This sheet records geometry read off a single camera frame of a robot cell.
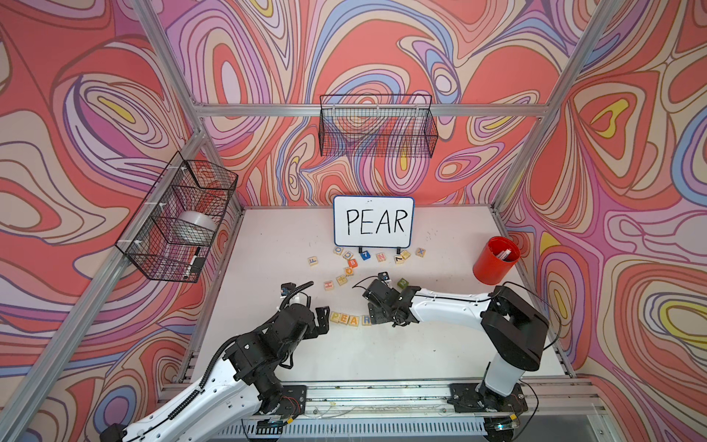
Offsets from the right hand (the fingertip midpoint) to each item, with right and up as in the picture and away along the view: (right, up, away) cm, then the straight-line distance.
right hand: (386, 317), depth 89 cm
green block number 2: (+6, +10, +7) cm, 14 cm away
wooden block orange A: (-11, 0, -2) cm, 11 cm away
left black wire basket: (-60, +27, -15) cm, 68 cm away
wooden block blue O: (-17, +21, +16) cm, 31 cm away
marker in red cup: (+40, +20, +4) cm, 45 cm away
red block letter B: (-12, +16, +12) cm, 23 cm away
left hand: (-20, +5, -13) cm, 25 cm away
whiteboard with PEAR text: (-5, +32, +13) cm, 35 cm away
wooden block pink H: (-20, +9, +6) cm, 22 cm away
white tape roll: (-52, +29, -18) cm, 62 cm away
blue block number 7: (-7, +19, +15) cm, 25 cm away
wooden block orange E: (-14, 0, -2) cm, 14 cm away
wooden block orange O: (-13, +14, +10) cm, 21 cm away
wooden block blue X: (+15, +20, +16) cm, 30 cm away
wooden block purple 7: (+6, +17, +13) cm, 22 cm away
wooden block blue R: (-7, 0, -2) cm, 7 cm away
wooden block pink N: (0, +18, +13) cm, 23 cm away
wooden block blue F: (-26, +17, +13) cm, 34 cm away
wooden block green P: (-17, 0, -1) cm, 17 cm away
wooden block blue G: (-13, +19, +15) cm, 28 cm away
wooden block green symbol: (-15, +11, +7) cm, 20 cm away
